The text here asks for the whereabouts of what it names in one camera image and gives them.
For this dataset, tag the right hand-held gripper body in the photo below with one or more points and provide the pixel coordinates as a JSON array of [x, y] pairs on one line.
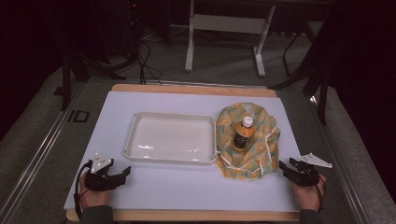
[[306, 171]]

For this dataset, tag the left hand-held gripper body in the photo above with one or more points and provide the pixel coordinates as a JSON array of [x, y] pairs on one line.
[[99, 174]]

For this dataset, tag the green orange patterned cloth bag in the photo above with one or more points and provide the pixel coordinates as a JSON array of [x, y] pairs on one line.
[[264, 149]]

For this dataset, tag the orange drink bottle white cap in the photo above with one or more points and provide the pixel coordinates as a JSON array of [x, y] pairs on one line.
[[243, 134]]

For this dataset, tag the white plastic tray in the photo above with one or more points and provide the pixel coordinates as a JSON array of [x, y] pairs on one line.
[[172, 138]]

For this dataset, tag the person's left hand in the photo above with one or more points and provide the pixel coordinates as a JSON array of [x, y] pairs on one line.
[[93, 197]]

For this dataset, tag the person's right hand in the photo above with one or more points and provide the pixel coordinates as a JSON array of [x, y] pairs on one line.
[[308, 196]]

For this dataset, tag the white table mat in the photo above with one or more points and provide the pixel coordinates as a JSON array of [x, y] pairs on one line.
[[174, 186]]

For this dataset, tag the black metal stand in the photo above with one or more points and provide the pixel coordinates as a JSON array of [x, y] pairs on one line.
[[317, 77]]

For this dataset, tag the wooden table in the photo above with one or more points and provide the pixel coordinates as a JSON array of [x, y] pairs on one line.
[[193, 89]]

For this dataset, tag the black tripod stand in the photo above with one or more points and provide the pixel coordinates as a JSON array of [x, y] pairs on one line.
[[81, 65]]

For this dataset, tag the metal floor rail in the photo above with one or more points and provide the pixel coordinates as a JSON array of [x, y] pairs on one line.
[[37, 152], [339, 161]]

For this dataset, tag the white metal desk frame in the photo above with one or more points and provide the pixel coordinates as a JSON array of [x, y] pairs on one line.
[[229, 23]]

